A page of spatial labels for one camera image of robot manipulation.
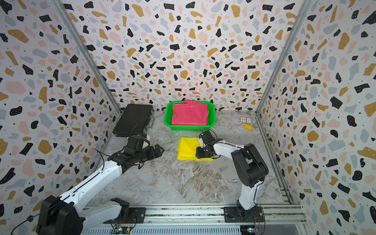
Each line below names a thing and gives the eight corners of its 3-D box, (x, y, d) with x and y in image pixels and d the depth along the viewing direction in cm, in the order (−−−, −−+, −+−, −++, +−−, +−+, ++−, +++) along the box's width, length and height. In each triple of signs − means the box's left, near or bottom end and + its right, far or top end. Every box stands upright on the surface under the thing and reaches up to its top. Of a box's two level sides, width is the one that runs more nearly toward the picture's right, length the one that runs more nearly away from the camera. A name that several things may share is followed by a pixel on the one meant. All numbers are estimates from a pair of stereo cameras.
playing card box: (240, 123, 118) (240, 121, 116) (239, 118, 121) (240, 116, 120) (250, 124, 117) (251, 122, 116) (250, 119, 121) (250, 117, 119)
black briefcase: (116, 137, 107) (112, 132, 103) (128, 108, 126) (125, 103, 122) (150, 137, 107) (148, 132, 103) (157, 109, 127) (156, 103, 122)
